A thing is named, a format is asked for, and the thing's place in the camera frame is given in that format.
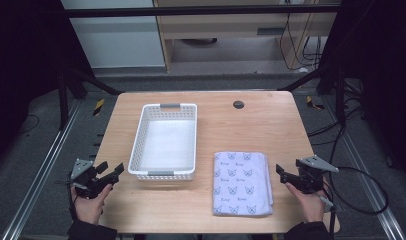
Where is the black horizontal frame bar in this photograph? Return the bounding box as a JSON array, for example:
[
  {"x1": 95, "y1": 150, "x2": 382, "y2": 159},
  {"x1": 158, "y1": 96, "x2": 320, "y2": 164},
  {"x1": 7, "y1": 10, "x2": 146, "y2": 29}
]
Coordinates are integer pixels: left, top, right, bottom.
[{"x1": 52, "y1": 3, "x2": 343, "y2": 19}]

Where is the white cabinet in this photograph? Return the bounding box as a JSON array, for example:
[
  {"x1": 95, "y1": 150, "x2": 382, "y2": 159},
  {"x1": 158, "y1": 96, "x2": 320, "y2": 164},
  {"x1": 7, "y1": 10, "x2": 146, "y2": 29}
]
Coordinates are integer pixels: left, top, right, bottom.
[{"x1": 60, "y1": 0, "x2": 167, "y2": 69}]

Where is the person's left hand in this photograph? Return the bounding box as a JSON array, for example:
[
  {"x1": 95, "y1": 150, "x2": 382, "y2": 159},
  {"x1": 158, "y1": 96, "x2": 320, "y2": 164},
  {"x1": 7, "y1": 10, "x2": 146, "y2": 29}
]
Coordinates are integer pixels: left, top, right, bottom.
[{"x1": 70, "y1": 183, "x2": 114, "y2": 225}]

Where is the light wooden desk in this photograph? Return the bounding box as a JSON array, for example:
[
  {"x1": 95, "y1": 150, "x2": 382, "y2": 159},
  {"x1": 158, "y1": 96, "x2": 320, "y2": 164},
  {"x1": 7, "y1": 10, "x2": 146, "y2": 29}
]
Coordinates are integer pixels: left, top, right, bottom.
[{"x1": 153, "y1": 0, "x2": 343, "y2": 72}]

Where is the black stand leg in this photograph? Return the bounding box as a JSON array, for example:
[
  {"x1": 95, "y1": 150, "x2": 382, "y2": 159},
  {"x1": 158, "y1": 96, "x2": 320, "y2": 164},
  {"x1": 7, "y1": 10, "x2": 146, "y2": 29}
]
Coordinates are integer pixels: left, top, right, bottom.
[{"x1": 56, "y1": 68, "x2": 70, "y2": 131}]

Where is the yellow tool right floor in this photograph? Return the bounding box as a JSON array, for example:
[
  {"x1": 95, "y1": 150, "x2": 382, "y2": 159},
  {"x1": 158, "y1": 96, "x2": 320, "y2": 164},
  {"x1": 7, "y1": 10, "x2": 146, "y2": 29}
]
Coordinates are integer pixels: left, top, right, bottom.
[{"x1": 305, "y1": 95, "x2": 326, "y2": 111}]

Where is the folded pale purple patterned towel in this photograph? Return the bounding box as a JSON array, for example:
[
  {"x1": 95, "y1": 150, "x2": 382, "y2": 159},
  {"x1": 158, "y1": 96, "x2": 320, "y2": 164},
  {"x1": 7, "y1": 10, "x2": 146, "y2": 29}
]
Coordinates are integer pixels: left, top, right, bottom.
[{"x1": 212, "y1": 151, "x2": 275, "y2": 218}]

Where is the white plastic basket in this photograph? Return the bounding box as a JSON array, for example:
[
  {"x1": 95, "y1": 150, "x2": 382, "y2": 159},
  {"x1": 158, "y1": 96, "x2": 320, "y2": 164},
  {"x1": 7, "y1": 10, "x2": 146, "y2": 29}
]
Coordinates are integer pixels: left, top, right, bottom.
[{"x1": 127, "y1": 102, "x2": 199, "y2": 182}]

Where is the aluminium floor rail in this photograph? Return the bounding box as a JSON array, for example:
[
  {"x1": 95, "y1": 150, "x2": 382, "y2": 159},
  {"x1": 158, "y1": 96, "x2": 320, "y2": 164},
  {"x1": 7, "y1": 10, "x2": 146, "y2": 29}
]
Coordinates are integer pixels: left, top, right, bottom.
[
  {"x1": 0, "y1": 99, "x2": 83, "y2": 240},
  {"x1": 324, "y1": 96, "x2": 406, "y2": 240}
]

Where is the yellow-handled tool on floor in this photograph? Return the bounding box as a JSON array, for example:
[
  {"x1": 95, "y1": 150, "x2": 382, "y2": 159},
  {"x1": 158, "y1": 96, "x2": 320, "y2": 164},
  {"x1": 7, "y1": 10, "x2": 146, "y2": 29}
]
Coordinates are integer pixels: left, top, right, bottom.
[{"x1": 92, "y1": 98, "x2": 106, "y2": 117}]

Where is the bundle of black hanging cables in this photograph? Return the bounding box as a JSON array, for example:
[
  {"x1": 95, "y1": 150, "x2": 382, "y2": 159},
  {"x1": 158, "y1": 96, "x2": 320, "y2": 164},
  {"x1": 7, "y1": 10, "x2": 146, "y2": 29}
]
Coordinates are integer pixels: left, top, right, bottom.
[{"x1": 278, "y1": 0, "x2": 325, "y2": 73}]

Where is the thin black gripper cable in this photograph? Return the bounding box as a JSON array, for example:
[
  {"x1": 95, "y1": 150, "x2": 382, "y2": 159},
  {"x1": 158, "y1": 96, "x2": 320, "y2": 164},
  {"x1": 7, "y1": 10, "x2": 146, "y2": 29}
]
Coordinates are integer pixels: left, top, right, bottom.
[{"x1": 67, "y1": 184, "x2": 79, "y2": 223}]

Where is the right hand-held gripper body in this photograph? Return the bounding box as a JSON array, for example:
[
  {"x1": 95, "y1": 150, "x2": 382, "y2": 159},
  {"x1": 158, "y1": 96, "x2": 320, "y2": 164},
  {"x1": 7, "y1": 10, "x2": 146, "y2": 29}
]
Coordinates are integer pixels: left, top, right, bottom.
[{"x1": 292, "y1": 155, "x2": 340, "y2": 195}]

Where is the person's right hand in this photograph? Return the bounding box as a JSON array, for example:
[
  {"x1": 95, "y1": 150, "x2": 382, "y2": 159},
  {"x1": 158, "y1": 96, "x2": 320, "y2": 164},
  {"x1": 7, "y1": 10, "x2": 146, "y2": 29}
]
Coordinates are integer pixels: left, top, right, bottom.
[{"x1": 284, "y1": 181, "x2": 326, "y2": 224}]

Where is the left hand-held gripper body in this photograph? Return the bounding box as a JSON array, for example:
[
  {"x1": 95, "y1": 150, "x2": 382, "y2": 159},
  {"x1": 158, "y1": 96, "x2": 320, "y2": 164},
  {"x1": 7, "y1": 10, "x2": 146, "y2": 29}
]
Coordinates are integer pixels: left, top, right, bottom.
[{"x1": 70, "y1": 158, "x2": 121, "y2": 200}]

